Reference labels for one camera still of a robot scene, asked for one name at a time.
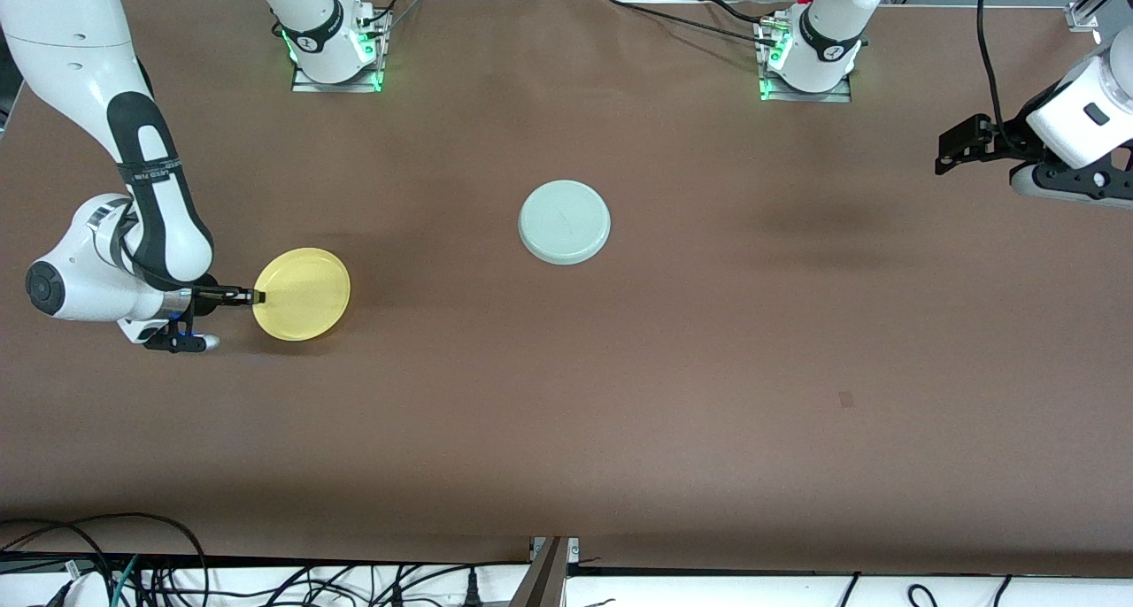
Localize teal cable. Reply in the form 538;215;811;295
111;554;140;607

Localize short black table cable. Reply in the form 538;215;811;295
704;0;773;21

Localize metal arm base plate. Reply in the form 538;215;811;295
292;10;390;95
755;19;855;104

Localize yellow plate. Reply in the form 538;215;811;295
253;247;352;342

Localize aluminium profile beam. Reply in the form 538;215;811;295
512;536;581;607

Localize pale green plate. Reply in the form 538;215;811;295
518;179;613;266

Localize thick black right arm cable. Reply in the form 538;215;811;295
113;213;222;295

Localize long black table cable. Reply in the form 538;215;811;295
605;0;784;46

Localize aluminium frame corner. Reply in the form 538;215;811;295
1067;0;1133;33

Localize brown table cover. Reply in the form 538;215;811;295
0;0;1133;565

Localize black looped cable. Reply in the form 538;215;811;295
0;511;210;607

